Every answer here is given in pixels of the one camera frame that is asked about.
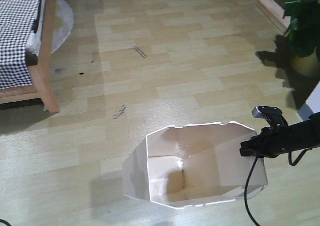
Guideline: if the white cardboard trash bin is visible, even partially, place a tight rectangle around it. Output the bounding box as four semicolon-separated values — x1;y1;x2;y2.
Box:
122;121;268;208

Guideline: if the black white checkered bedsheet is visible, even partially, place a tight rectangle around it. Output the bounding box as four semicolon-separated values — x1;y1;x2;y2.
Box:
0;0;42;89

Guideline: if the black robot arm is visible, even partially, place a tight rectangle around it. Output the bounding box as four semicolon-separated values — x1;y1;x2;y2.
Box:
239;113;320;158

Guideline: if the wooden low shelf edge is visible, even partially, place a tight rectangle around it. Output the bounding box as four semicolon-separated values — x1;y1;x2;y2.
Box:
256;0;291;34

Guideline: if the green potted plant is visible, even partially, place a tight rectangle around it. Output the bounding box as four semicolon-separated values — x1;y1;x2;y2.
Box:
283;0;320;78

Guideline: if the black camera cable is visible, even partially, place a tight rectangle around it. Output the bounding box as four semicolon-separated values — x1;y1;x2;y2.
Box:
243;147;313;226

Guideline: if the wooden bed frame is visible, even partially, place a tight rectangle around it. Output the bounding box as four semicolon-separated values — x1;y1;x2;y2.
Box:
0;0;61;113

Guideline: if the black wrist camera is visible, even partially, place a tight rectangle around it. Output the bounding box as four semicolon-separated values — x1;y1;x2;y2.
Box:
251;105;288;130

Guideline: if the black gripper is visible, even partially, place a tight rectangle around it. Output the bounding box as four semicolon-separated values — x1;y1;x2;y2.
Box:
239;127;289;158

